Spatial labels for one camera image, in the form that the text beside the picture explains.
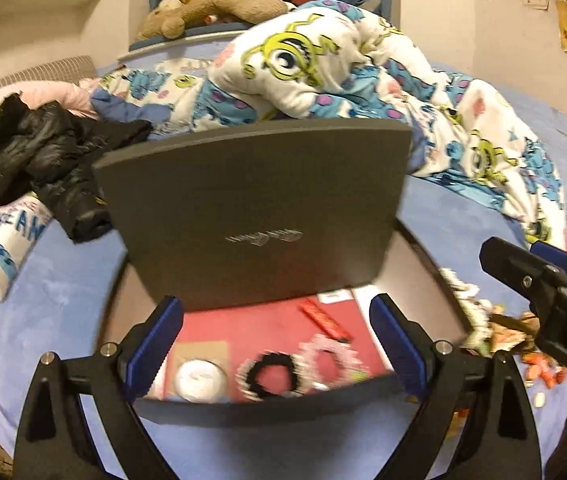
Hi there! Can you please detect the round compact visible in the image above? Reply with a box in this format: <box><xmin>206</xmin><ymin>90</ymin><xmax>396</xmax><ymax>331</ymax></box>
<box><xmin>174</xmin><ymin>359</ymin><xmax>227</xmax><ymax>403</ymax></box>

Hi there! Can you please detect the blue bed sheet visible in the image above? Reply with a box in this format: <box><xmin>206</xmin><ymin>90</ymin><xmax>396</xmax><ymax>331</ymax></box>
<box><xmin>0</xmin><ymin>88</ymin><xmax>567</xmax><ymax>479</ymax></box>

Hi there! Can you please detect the red long lighter box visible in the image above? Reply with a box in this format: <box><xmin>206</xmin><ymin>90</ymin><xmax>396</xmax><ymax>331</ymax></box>
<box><xmin>299</xmin><ymin>299</ymin><xmax>352</xmax><ymax>344</ymax></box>

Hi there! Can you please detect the black scrunchie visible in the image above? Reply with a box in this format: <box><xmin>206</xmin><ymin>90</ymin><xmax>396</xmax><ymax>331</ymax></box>
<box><xmin>236</xmin><ymin>351</ymin><xmax>311</xmax><ymax>402</ymax></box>

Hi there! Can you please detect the brown plush teddy bear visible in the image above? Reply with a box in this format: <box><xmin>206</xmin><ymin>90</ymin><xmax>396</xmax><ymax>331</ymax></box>
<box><xmin>136</xmin><ymin>0</ymin><xmax>290</xmax><ymax>40</ymax></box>

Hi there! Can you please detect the pink lace scrunchie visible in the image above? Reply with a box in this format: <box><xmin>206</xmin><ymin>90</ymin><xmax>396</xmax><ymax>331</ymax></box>
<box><xmin>300</xmin><ymin>334</ymin><xmax>371</xmax><ymax>391</ymax></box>

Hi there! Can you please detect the black puffer jacket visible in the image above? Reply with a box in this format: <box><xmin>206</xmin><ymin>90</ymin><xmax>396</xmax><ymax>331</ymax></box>
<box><xmin>0</xmin><ymin>101</ymin><xmax>152</xmax><ymax>243</ymax></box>

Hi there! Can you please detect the cream lace scrunchie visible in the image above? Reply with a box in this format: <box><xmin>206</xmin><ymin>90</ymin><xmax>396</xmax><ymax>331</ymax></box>
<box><xmin>439</xmin><ymin>268</ymin><xmax>492</xmax><ymax>351</ymax></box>

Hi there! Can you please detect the monster print white duvet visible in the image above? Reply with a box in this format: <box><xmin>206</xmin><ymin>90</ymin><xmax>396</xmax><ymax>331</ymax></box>
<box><xmin>90</xmin><ymin>0</ymin><xmax>567</xmax><ymax>248</ymax></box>

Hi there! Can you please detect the dark open storage box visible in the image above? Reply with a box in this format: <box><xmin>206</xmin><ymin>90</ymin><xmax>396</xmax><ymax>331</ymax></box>
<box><xmin>91</xmin><ymin>118</ymin><xmax>470</xmax><ymax>428</ymax></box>

